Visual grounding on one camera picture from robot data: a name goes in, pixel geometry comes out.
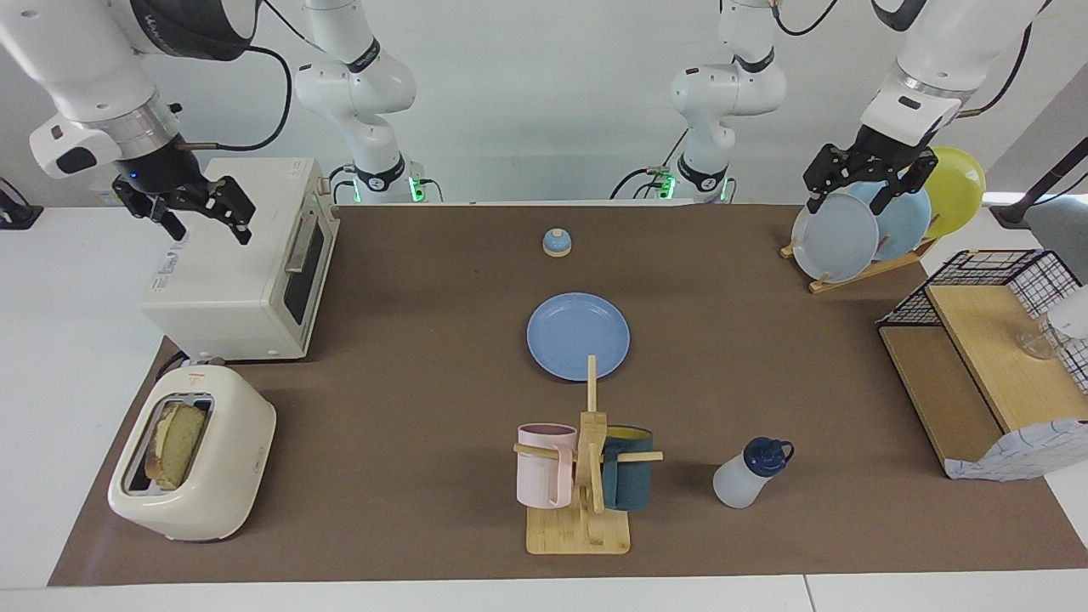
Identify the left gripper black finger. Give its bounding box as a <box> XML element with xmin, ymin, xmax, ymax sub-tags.
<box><xmin>804</xmin><ymin>144</ymin><xmax>855</xmax><ymax>214</ymax></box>
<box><xmin>869</xmin><ymin>149</ymin><xmax>940</xmax><ymax>216</ymax></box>

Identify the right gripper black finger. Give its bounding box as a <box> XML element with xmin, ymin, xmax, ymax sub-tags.
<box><xmin>200</xmin><ymin>176</ymin><xmax>257</xmax><ymax>247</ymax></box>
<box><xmin>127</xmin><ymin>197</ymin><xmax>188</xmax><ymax>244</ymax></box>

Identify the toasted bread slice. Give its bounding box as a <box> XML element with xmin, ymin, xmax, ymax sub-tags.
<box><xmin>144</xmin><ymin>401</ymin><xmax>208</xmax><ymax>491</ymax></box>

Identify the translucent seasoning bottle navy cap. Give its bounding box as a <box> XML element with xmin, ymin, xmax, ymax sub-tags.
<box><xmin>712</xmin><ymin>437</ymin><xmax>796</xmax><ymax>509</ymax></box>

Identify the light blue plate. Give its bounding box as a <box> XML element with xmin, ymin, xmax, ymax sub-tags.
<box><xmin>846</xmin><ymin>178</ymin><xmax>933</xmax><ymax>262</ymax></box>

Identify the yellow plate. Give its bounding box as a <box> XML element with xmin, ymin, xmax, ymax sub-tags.
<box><xmin>922</xmin><ymin>146</ymin><xmax>987</xmax><ymax>241</ymax></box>

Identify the pale grey plate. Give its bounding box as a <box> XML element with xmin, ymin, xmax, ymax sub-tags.
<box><xmin>790</xmin><ymin>189</ymin><xmax>881</xmax><ymax>283</ymax></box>

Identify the blue round plate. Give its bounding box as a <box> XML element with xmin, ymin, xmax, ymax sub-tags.
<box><xmin>526</xmin><ymin>292</ymin><xmax>632</xmax><ymax>383</ymax></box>

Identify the cream toaster oven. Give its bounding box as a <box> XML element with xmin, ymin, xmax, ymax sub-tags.
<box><xmin>140</xmin><ymin>156</ymin><xmax>341</xmax><ymax>362</ymax></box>

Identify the wooden dish rack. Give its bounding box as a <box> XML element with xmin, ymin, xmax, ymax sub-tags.
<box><xmin>780</xmin><ymin>234</ymin><xmax>940</xmax><ymax>295</ymax></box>

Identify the black stand foot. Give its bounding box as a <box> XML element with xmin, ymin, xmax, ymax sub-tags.
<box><xmin>0</xmin><ymin>177</ymin><xmax>43</xmax><ymax>230</ymax></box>

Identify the clear glass cup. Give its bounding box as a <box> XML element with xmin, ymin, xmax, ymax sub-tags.
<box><xmin>1016</xmin><ymin>327</ymin><xmax>1063</xmax><ymax>362</ymax></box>

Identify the white crumpled sheet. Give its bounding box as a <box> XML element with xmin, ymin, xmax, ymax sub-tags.
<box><xmin>1047</xmin><ymin>285</ymin><xmax>1088</xmax><ymax>341</ymax></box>

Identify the brown table mat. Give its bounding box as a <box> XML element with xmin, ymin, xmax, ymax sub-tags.
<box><xmin>48</xmin><ymin>204</ymin><xmax>1088</xmax><ymax>587</ymax></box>

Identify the cream two-slot toaster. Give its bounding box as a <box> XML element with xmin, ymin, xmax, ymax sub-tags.
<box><xmin>108</xmin><ymin>364</ymin><xmax>277</xmax><ymax>542</ymax></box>

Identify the white patterned cloth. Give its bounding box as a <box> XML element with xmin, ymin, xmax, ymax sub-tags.
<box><xmin>943</xmin><ymin>416</ymin><xmax>1088</xmax><ymax>483</ymax></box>

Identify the teal mug yellow inside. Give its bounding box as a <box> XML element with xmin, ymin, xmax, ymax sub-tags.
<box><xmin>602</xmin><ymin>425</ymin><xmax>654</xmax><ymax>512</ymax></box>

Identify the pink mug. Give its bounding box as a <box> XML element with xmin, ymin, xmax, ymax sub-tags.
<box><xmin>516</xmin><ymin>422</ymin><xmax>579</xmax><ymax>509</ymax></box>

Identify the wooden mug rack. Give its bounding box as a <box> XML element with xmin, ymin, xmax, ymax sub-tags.
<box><xmin>513</xmin><ymin>355</ymin><xmax>664</xmax><ymax>555</ymax></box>

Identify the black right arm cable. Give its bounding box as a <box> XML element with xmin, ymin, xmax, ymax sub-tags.
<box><xmin>174</xmin><ymin>42</ymin><xmax>294</xmax><ymax>154</ymax></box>

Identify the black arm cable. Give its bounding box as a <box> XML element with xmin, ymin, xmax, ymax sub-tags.
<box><xmin>960</xmin><ymin>21</ymin><xmax>1034</xmax><ymax>116</ymax></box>
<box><xmin>174</xmin><ymin>42</ymin><xmax>294</xmax><ymax>154</ymax></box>

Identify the toaster power cord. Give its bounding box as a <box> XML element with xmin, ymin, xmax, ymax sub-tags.
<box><xmin>156</xmin><ymin>348</ymin><xmax>226</xmax><ymax>377</ymax></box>

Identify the black camera stand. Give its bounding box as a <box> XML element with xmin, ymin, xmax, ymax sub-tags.
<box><xmin>990</xmin><ymin>136</ymin><xmax>1088</xmax><ymax>229</ymax></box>

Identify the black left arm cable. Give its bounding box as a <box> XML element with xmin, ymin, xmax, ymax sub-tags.
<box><xmin>960</xmin><ymin>21</ymin><xmax>1034</xmax><ymax>116</ymax></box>

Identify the black left base cable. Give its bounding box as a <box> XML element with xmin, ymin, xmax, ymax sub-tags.
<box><xmin>608</xmin><ymin>127</ymin><xmax>691</xmax><ymax>201</ymax></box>

